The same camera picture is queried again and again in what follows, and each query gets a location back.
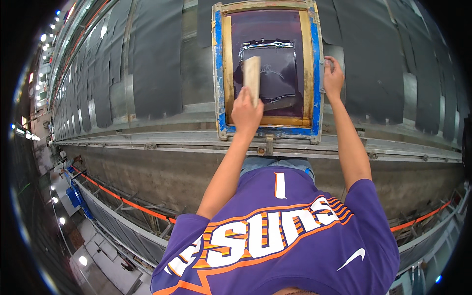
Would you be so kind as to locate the long metal table rail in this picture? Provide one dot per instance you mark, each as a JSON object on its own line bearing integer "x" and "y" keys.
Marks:
{"x": 166, "y": 144}

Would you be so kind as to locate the person's left hand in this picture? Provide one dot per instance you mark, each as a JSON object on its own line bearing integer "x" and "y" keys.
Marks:
{"x": 245, "y": 116}

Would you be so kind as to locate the person's legs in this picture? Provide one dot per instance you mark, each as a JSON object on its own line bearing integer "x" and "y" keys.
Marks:
{"x": 273, "y": 163}

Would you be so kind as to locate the neighbouring grey printing table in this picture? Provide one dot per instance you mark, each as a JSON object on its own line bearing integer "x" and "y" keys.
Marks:
{"x": 121, "y": 232}

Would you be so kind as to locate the blue taped screen printing frame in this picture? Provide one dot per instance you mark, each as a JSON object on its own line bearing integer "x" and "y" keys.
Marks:
{"x": 315, "y": 110}

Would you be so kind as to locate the row of ceiling lights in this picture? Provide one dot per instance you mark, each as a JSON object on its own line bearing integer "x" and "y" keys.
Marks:
{"x": 44, "y": 46}

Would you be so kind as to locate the metal frame stop bracket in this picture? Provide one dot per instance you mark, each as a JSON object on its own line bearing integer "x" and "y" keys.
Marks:
{"x": 266, "y": 145}

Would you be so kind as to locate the blue machine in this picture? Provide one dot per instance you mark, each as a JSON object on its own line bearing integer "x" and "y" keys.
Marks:
{"x": 75, "y": 197}

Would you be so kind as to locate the row of dark fabric pieces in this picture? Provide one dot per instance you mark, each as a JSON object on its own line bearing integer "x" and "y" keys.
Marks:
{"x": 155, "y": 66}

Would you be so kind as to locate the person's body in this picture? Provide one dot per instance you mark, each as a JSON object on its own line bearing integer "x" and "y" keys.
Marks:
{"x": 280, "y": 243}

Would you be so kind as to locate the person's right fingers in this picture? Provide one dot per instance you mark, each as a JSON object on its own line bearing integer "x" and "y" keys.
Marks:
{"x": 334, "y": 64}

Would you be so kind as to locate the person's left fingers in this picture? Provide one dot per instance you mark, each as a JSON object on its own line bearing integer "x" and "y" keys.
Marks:
{"x": 246, "y": 95}

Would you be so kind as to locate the person's right hand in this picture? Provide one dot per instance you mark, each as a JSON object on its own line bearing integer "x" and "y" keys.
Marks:
{"x": 334, "y": 83}

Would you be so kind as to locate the orange bar under table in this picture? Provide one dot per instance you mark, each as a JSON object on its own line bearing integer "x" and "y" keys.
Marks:
{"x": 125, "y": 201}

